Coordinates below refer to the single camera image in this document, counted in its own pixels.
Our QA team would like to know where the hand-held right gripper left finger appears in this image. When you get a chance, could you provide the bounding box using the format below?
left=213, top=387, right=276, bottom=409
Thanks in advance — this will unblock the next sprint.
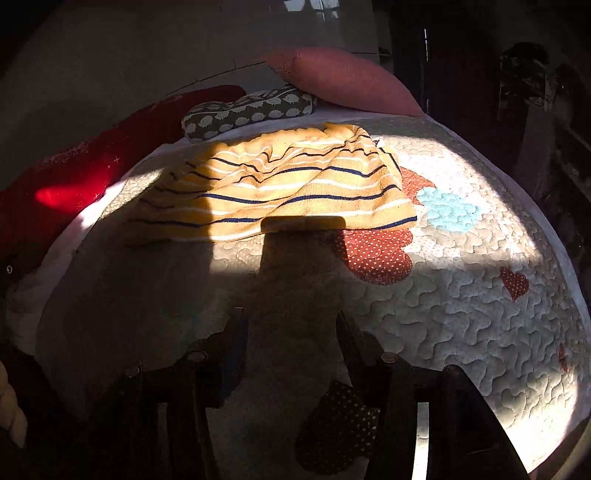
left=88, top=307, right=250, bottom=480

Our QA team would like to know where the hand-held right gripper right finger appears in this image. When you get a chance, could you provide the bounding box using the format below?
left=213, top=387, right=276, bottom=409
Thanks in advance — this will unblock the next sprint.
left=336, top=310, right=532, bottom=480

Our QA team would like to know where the yellow striped knit garment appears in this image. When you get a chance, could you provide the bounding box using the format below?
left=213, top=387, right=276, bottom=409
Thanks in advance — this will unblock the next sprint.
left=124, top=122, right=419, bottom=245

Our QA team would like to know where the patchwork quilt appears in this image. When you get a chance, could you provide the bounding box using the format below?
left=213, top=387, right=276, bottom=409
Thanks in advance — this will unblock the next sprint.
left=37, top=113, right=591, bottom=476

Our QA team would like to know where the cream braided cushion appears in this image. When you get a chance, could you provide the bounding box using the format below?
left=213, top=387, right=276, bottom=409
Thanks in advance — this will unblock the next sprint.
left=0, top=360, right=28, bottom=448

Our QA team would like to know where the red pillow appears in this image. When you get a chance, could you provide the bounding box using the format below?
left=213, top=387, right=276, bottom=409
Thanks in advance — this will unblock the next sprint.
left=0, top=84, right=247, bottom=259

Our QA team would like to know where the olive patterned pillow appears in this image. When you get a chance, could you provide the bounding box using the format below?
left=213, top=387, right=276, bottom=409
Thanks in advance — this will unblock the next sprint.
left=181, top=88, right=318, bottom=143

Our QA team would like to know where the dark cluttered shelf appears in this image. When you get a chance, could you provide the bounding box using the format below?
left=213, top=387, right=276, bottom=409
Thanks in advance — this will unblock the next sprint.
left=499, top=41, right=591, bottom=259

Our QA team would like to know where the pink corduroy pillow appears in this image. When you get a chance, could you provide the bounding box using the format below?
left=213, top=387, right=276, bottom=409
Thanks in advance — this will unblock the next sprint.
left=261, top=46, right=426, bottom=117

